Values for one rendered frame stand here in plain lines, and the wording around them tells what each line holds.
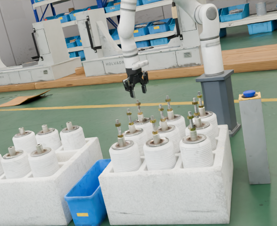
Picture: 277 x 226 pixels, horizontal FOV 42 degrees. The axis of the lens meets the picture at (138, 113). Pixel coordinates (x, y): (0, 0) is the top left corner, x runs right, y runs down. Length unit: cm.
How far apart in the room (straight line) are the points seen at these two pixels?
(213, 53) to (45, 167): 92
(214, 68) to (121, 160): 77
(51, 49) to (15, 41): 431
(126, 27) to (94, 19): 255
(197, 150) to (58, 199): 51
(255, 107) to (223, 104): 53
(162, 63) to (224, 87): 190
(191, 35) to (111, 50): 105
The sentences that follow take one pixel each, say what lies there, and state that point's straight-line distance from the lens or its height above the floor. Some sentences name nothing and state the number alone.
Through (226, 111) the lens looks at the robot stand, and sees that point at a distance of 176.
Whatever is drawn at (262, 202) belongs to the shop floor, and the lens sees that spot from 124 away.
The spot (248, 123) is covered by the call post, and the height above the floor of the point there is 23.
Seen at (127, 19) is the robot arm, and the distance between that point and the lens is 161.
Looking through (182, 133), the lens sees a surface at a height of 20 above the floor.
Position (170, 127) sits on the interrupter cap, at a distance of 125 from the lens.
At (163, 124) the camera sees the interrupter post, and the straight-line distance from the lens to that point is 123.
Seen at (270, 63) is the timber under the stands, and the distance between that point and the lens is 314.
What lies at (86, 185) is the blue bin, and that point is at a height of 8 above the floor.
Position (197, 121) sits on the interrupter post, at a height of 27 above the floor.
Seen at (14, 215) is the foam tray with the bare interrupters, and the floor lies 5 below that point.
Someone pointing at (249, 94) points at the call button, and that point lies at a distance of 124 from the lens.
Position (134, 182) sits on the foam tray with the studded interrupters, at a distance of 114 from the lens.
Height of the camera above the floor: 65
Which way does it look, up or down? 15 degrees down
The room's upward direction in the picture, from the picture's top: 12 degrees counter-clockwise
